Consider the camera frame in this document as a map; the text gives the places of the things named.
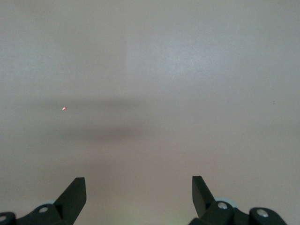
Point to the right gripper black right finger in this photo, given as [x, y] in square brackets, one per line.
[211, 213]

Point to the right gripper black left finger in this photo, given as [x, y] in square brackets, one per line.
[65, 206]

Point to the tiny orange foam crumb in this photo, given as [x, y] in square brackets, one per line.
[63, 108]

